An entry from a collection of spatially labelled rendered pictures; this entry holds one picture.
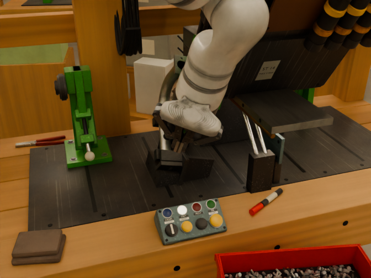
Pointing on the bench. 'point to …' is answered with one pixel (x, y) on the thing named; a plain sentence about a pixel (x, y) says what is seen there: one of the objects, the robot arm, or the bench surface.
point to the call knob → (171, 229)
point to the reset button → (186, 226)
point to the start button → (216, 220)
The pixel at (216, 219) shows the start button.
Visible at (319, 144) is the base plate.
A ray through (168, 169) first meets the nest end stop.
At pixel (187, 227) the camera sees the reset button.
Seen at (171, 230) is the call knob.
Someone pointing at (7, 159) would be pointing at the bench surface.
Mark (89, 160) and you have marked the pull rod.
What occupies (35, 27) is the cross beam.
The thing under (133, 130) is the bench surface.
